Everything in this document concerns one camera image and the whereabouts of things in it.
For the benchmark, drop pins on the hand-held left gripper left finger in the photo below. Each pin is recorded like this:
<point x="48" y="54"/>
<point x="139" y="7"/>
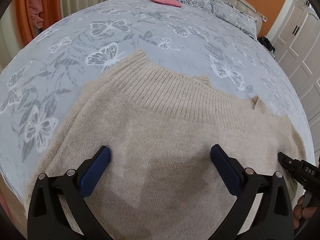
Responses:
<point x="96" y="170"/>

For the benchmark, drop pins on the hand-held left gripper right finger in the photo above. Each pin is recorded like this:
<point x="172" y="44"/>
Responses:
<point x="223" y="167"/>

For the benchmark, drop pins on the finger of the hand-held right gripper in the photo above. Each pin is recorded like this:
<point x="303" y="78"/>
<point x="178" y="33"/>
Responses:
<point x="287" y="162"/>

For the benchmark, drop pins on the beige knit sweater black hearts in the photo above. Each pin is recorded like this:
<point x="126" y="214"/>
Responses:
<point x="162" y="135"/>

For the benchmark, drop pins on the person's right hand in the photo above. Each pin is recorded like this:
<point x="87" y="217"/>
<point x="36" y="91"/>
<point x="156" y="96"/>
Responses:
<point x="301" y="212"/>

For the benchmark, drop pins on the white nightstand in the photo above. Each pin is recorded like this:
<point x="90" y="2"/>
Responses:
<point x="272" y="55"/>

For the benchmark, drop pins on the grey butterfly printed blanket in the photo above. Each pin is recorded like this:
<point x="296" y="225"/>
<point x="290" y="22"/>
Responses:
<point x="87" y="55"/>

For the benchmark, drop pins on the black bag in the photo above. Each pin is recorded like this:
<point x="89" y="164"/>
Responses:
<point x="266" y="43"/>

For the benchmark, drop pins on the pink hanging cloth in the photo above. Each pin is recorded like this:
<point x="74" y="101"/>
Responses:
<point x="36" y="12"/>

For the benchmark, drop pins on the small pink pillow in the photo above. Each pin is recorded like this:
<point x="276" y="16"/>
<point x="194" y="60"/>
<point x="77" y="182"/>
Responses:
<point x="166" y="0"/>

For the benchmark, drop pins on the orange curtain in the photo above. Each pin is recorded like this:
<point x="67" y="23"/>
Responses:
<point x="25" y="7"/>

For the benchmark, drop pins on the white wall switch panel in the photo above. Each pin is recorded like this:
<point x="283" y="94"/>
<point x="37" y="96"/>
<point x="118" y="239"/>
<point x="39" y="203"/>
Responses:
<point x="262" y="17"/>

